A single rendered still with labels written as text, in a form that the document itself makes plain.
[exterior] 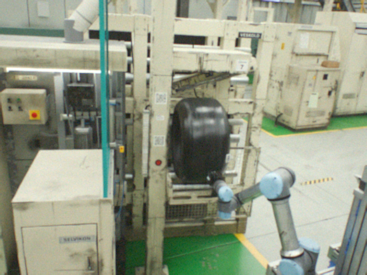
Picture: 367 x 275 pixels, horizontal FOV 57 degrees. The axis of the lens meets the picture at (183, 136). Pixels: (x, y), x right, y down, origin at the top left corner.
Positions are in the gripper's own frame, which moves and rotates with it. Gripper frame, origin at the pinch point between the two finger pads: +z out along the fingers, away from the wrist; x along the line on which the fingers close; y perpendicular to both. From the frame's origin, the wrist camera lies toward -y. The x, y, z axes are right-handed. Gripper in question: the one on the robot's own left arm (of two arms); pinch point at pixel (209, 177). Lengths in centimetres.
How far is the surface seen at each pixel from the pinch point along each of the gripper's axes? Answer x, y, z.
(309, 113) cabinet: -307, -17, 387
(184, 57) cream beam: 13, 76, 35
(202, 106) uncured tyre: 4.6, 45.1, 9.8
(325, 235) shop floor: -147, -95, 76
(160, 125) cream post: 31.5, 32.0, 14.6
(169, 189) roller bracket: 25.1, -10.8, 8.6
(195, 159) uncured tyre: 11.6, 14.2, -4.6
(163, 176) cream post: 28.3, -5.3, 19.4
